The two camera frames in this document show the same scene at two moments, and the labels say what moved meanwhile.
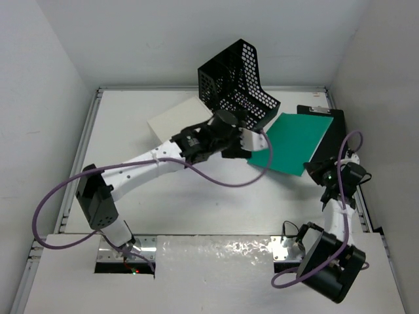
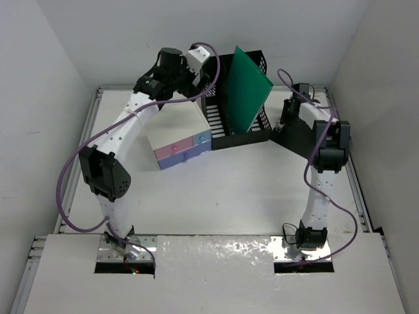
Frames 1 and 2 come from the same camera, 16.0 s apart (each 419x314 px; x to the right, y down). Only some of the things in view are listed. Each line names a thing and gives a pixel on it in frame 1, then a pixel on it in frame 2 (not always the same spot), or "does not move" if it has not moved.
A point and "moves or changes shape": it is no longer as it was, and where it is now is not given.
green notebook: (294, 138) -> (248, 89)
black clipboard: (331, 145) moves or changes shape
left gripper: (235, 148) -> (189, 90)
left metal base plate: (148, 249) does not move
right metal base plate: (289, 250) does not move
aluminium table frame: (212, 200) does not move
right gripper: (315, 168) -> (285, 119)
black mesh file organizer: (231, 81) moves or changes shape
